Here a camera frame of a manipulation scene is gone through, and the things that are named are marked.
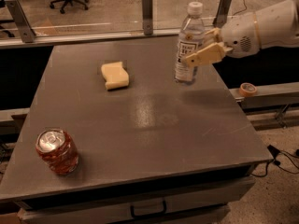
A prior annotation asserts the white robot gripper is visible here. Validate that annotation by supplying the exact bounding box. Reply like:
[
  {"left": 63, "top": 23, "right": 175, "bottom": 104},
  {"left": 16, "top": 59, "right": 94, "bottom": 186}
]
[{"left": 182, "top": 12, "right": 260, "bottom": 67}]

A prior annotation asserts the clear plastic tea bottle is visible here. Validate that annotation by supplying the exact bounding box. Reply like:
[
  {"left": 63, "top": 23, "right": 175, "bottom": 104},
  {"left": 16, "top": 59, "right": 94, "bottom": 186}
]
[{"left": 174, "top": 2, "right": 205, "bottom": 85}]

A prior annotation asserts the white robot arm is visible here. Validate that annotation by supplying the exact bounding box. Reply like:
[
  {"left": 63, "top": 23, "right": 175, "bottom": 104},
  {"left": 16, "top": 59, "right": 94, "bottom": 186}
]
[{"left": 182, "top": 0, "right": 299, "bottom": 67}]

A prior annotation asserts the yellow sponge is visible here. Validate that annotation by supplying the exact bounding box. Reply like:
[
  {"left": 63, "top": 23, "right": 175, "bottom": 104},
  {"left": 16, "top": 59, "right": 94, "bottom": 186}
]
[{"left": 101, "top": 62, "right": 129, "bottom": 91}]

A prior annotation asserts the roll of tan tape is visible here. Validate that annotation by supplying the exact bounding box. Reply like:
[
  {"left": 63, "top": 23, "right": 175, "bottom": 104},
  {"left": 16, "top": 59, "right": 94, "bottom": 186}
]
[{"left": 239, "top": 82, "right": 257, "bottom": 97}]

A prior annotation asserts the crushed red soda can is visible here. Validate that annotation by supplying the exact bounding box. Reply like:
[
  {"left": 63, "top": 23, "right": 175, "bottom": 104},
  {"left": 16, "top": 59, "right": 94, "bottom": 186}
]
[{"left": 36, "top": 129, "right": 78, "bottom": 175}]

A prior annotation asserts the right metal bracket post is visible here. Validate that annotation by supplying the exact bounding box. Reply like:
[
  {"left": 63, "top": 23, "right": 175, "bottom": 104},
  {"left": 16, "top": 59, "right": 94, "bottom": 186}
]
[{"left": 213, "top": 0, "right": 232, "bottom": 28}]

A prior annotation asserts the metal bracket post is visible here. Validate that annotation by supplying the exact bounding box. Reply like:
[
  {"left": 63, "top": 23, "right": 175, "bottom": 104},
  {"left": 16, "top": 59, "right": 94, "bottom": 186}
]
[
  {"left": 5, "top": 0, "right": 36, "bottom": 43},
  {"left": 213, "top": 0, "right": 232, "bottom": 28},
  {"left": 142, "top": 0, "right": 153, "bottom": 35}
]

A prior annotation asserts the grey metal rail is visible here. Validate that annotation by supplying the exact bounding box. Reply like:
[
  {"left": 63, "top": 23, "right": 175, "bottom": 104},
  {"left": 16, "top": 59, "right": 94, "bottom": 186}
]
[{"left": 0, "top": 29, "right": 179, "bottom": 49}]

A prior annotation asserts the middle metal bracket post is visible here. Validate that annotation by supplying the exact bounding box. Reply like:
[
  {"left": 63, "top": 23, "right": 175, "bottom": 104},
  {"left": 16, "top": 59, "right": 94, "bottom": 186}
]
[{"left": 142, "top": 0, "right": 153, "bottom": 35}]

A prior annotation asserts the black floor cable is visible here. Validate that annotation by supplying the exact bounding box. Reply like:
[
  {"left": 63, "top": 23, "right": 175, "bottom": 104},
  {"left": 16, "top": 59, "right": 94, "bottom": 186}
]
[{"left": 250, "top": 145, "right": 299, "bottom": 179}]

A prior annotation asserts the left metal bracket post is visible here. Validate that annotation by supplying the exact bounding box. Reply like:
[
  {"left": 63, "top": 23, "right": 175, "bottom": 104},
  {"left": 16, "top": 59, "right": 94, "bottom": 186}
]
[{"left": 5, "top": 0, "right": 36, "bottom": 43}]

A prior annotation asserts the grey table drawer with handle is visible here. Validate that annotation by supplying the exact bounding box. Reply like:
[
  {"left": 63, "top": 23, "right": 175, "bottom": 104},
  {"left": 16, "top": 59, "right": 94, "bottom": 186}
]
[{"left": 18, "top": 176, "right": 254, "bottom": 224}]

